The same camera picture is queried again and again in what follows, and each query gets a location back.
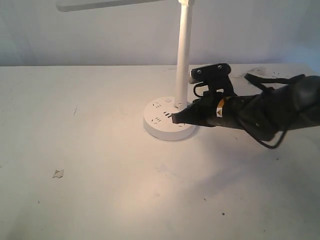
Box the white desk lamp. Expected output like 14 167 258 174
55 0 196 141

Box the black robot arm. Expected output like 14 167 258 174
171 74 320 142

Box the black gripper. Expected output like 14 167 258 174
171 95 277 141

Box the black camera cable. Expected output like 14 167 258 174
193 72 307 150

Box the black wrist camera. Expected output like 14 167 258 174
188 63 236 98

